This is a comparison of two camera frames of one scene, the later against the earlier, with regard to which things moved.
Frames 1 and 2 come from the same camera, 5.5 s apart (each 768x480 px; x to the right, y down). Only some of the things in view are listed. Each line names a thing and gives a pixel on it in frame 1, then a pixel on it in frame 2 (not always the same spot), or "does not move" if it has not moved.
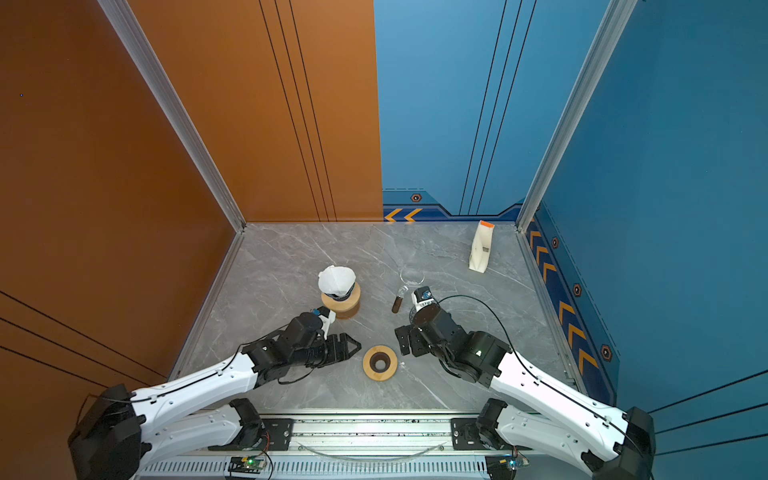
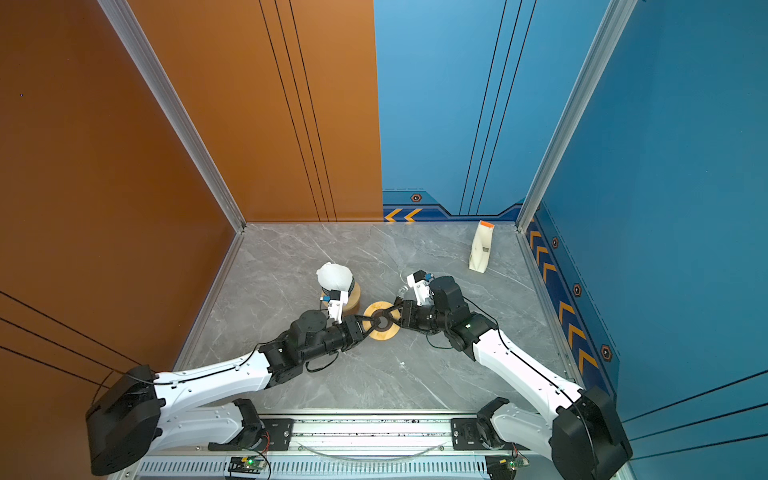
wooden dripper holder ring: (346, 304) does not move
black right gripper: (415, 335) → (408, 310)
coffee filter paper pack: (481, 247) does not move
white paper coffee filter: (336, 280) does not move
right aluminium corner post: (614, 22) does not move
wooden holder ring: (380, 363) → (375, 310)
